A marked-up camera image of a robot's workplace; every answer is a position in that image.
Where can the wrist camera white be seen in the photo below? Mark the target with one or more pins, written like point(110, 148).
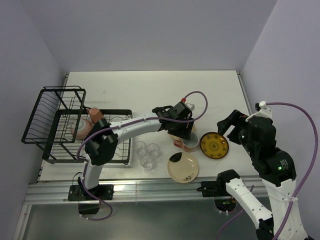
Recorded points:
point(190, 106)
point(262, 110)

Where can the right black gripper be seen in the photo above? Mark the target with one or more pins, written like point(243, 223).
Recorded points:
point(235, 118)

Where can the clear glass cup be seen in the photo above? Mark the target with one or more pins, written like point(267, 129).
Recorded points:
point(140, 148)
point(153, 150)
point(147, 163)

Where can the large pink flower mug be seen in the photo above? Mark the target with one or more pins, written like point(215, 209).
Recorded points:
point(188, 145)

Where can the cream plate upper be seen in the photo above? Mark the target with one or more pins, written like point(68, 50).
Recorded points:
point(194, 129)

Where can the clear glass cup front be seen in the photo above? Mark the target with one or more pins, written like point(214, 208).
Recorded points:
point(147, 163)

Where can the cream plate lower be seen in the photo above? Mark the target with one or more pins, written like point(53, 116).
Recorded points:
point(183, 167)

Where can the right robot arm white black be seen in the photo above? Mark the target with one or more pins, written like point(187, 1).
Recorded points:
point(277, 170)

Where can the black yellow ornate plate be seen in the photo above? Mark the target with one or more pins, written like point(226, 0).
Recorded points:
point(214, 145)

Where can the clear glass cup left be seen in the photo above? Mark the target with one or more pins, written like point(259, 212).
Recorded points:
point(140, 148)

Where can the black wire dish rack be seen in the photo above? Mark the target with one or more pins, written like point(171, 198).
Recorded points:
point(54, 122)

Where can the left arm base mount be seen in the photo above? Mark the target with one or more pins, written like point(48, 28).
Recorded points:
point(78, 194)

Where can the clear glass cup right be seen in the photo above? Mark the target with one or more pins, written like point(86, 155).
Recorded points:
point(153, 150)

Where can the cream plate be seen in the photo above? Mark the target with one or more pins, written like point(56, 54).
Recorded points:
point(194, 129)
point(183, 167)

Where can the small pink mug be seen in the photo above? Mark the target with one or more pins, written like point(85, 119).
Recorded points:
point(95, 114)

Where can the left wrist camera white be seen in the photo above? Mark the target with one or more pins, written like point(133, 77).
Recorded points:
point(190, 106)

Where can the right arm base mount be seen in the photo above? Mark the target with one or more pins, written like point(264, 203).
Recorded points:
point(223, 201)

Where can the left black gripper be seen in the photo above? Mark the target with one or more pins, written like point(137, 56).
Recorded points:
point(185, 133)

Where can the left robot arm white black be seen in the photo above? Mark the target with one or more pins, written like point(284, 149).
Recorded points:
point(101, 143)

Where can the patterned pink ceramic bowl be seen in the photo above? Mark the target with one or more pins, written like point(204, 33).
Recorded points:
point(83, 129)

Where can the aluminium rail frame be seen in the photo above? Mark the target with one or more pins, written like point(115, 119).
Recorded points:
point(215, 94)

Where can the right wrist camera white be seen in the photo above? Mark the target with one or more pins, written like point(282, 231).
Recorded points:
point(262, 110)

